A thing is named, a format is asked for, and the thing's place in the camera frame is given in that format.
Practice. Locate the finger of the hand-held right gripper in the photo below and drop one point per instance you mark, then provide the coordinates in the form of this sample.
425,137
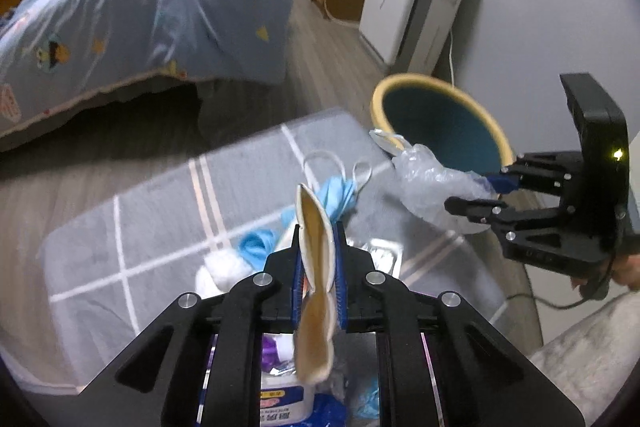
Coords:
480,208
540,172

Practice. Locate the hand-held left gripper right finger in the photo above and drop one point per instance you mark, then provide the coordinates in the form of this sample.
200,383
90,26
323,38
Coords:
340,282

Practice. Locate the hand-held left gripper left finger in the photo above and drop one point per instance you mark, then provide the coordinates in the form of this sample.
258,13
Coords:
298,287

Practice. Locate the blue plastic bag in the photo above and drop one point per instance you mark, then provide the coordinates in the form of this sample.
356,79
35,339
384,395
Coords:
257,247

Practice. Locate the clear plastic bag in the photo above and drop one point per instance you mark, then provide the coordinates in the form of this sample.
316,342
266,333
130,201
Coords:
425,179

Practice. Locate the blue bin with yellow rim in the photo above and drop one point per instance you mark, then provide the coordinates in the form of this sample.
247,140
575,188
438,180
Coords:
440,122

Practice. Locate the person's right hand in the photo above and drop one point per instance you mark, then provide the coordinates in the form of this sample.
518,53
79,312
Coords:
629,269

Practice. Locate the silver foil wrapper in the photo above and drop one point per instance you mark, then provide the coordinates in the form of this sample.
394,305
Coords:
382,257

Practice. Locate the purple wrapper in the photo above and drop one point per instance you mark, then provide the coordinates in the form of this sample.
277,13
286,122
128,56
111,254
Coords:
275,352

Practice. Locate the white cotton wad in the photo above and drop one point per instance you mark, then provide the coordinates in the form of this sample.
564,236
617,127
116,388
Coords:
220,269

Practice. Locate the light blue face mask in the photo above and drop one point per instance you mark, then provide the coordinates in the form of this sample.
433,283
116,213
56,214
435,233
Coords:
340,194

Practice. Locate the white tissue pack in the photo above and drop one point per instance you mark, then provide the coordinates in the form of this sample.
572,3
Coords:
285,399

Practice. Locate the blue plastic packet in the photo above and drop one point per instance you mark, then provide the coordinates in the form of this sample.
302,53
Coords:
330,414

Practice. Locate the grey checked mat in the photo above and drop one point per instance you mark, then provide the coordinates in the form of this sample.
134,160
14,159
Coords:
160,227

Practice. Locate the pale grey panel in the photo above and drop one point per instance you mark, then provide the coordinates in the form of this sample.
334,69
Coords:
590,347

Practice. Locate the bed with blue quilt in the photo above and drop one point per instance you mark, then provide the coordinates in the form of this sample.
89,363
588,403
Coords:
150,17

